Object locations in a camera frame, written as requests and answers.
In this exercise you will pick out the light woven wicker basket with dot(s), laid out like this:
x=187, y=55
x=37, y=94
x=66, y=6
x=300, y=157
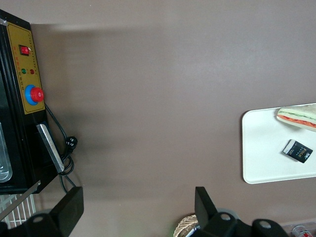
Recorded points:
x=185, y=225

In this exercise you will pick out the cream plastic serving tray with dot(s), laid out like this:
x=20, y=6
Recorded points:
x=261, y=158

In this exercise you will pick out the red emergency stop button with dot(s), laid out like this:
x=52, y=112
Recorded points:
x=36, y=95

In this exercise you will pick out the red cola bottle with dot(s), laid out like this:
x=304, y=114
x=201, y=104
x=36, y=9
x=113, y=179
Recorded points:
x=302, y=231

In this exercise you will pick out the black gum pack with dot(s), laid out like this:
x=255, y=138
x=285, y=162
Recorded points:
x=298, y=151

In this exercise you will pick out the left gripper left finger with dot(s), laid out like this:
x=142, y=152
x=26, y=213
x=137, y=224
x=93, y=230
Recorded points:
x=70, y=205

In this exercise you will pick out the wrapped triangle sandwich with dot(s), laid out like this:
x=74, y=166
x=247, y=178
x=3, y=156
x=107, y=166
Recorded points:
x=298, y=118

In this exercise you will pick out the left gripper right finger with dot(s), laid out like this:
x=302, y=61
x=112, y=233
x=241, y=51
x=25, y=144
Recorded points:
x=205, y=207

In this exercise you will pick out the black machine yellow panel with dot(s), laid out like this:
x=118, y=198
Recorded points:
x=24, y=148

